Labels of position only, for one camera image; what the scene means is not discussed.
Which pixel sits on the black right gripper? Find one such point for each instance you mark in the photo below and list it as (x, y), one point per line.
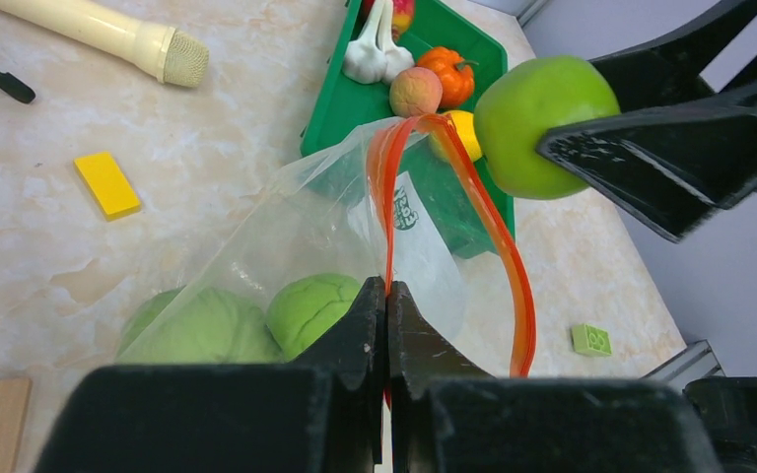
(672, 167)

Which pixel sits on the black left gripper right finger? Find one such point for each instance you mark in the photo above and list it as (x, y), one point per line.
(447, 415)

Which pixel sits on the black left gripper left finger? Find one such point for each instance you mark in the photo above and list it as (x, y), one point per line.
(320, 412)

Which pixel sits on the green lime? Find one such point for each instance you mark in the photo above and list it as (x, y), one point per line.
(305, 309)

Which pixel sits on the green apple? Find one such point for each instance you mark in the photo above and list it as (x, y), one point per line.
(520, 107)

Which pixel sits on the green cabbage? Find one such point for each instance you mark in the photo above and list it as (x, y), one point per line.
(215, 326)

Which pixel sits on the yellow lemon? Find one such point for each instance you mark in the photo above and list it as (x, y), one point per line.
(462, 122)

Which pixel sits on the orange mini pumpkin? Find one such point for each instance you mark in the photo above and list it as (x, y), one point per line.
(455, 73)

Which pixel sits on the clear zip bag orange zipper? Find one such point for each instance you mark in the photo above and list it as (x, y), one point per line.
(349, 210)

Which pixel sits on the green plastic tray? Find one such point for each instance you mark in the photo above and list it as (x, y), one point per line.
(343, 104)

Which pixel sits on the peach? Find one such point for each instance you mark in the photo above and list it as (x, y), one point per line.
(415, 91)

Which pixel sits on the white garlic bulbs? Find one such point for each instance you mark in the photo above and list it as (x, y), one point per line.
(374, 56)

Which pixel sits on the green toy brick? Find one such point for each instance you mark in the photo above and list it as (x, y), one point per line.
(591, 341)

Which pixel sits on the red apple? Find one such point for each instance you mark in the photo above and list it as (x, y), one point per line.
(403, 15)

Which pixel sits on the yellow block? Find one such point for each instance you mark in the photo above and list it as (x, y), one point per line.
(108, 185)

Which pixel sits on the cream toy microphone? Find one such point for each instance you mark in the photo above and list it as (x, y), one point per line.
(162, 51)

